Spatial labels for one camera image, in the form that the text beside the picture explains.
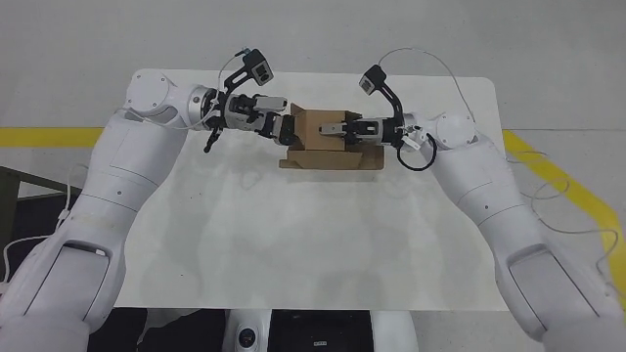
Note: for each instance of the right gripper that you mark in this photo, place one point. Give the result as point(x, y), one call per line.
point(379, 131)

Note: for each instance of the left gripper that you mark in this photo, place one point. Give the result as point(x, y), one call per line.
point(234, 113)

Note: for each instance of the small brown carton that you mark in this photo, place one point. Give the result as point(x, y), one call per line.
point(323, 154)

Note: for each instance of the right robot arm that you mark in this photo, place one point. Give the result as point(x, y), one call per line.
point(513, 234)

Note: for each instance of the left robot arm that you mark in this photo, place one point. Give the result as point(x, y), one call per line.
point(107, 190)

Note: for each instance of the robot body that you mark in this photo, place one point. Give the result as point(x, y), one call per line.
point(313, 332)

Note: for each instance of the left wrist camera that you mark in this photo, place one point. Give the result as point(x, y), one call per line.
point(257, 69)

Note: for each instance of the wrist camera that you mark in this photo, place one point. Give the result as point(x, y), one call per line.
point(372, 79)
point(257, 69)

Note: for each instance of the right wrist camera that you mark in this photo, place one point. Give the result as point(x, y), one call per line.
point(372, 79)

